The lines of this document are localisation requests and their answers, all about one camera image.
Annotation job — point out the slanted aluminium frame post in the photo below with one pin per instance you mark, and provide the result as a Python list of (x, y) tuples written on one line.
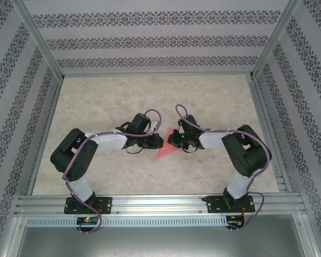
[(278, 34), (37, 34)]

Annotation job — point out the long aluminium mounting rail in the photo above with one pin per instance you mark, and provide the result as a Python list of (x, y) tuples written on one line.
[(160, 202)]

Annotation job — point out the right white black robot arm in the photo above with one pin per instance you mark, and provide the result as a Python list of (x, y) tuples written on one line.
[(214, 140)]

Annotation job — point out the aluminium table side rail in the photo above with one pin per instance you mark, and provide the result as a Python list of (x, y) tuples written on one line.
[(263, 120), (53, 107)]

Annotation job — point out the grey sheet metal tray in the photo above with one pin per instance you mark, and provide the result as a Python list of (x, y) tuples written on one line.
[(160, 243)]

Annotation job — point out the aluminium frame cross rail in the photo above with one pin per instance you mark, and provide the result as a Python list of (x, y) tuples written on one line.
[(155, 74)]

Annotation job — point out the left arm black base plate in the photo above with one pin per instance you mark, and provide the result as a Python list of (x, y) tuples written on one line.
[(105, 204)]

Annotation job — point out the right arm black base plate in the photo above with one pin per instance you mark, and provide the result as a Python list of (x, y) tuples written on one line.
[(214, 204)]

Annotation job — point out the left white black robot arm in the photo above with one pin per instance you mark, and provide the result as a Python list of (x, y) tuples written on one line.
[(107, 140)]

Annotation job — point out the pink paper sheet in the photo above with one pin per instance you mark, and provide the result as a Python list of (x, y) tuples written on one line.
[(166, 151)]

